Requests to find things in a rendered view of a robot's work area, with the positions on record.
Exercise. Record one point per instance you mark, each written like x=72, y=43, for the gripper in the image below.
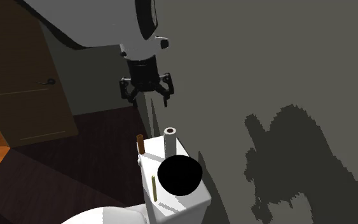
x=143, y=73

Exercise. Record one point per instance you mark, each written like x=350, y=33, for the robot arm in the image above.
x=104, y=21

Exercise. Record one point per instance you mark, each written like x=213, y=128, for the brown cardboard tube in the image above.
x=140, y=145

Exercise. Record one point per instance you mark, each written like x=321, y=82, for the white paper roll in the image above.
x=170, y=144

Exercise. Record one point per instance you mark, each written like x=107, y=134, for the black bowl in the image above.
x=180, y=175

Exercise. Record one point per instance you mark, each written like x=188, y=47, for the olive green stick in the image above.
x=154, y=188

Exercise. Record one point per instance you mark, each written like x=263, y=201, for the white toilet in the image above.
x=178, y=204

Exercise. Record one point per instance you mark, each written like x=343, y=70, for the brown wooden door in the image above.
x=20, y=80

